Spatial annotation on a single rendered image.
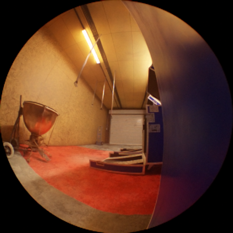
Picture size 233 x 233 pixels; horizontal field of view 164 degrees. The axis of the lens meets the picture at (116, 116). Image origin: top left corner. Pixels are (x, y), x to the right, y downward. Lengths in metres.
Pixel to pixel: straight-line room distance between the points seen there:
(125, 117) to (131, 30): 6.35
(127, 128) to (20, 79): 7.14
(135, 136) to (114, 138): 1.81
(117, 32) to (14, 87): 3.00
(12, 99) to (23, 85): 0.43
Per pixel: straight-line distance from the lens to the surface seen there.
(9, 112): 2.28
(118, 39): 2.93
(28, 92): 2.43
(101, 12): 2.80
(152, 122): 1.09
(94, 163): 1.27
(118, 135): 7.06
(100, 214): 0.62
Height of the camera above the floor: 0.50
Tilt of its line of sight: 15 degrees up
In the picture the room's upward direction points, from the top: 3 degrees clockwise
